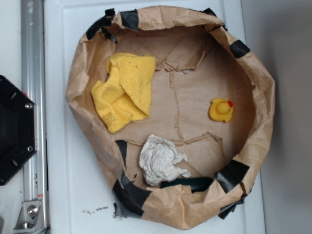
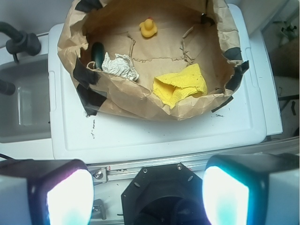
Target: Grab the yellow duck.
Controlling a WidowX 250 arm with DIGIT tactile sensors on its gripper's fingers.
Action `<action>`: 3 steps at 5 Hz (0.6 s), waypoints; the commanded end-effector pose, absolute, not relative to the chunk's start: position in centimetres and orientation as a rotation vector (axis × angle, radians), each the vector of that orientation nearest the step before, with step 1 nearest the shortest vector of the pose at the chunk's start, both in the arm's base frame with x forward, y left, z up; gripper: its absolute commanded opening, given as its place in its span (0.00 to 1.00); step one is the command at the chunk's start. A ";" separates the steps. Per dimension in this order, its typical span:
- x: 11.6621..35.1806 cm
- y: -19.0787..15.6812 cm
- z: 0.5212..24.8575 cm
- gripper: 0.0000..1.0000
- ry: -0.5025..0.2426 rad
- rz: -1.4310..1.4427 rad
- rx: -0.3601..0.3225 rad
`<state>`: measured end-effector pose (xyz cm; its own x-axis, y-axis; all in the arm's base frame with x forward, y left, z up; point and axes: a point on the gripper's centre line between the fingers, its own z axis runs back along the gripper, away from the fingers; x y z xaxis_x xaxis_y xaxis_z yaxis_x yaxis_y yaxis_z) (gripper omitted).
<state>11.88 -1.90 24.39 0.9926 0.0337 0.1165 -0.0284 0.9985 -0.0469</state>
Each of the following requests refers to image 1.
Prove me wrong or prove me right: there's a yellow rubber duck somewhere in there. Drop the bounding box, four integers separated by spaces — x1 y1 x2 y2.
209 98 234 122

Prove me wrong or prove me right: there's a metal corner bracket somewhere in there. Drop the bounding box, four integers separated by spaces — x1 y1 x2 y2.
13 200 46 234

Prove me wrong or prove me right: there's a crumpled white paper towel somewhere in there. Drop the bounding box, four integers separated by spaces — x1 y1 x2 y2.
139 134 191 186

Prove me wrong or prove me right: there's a yellow microfiber cloth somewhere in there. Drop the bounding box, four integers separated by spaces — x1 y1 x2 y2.
91 53 156 134

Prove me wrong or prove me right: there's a dark teal object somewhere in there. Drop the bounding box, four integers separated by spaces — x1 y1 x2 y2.
160 177 214 193

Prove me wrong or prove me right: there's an aluminium extrusion rail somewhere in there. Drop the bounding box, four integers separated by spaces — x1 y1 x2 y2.
20 0 50 234

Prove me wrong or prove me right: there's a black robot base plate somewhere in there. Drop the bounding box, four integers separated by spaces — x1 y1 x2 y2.
0 76 37 186

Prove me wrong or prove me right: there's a brown paper bag tray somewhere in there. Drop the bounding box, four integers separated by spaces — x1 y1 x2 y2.
66 6 275 230

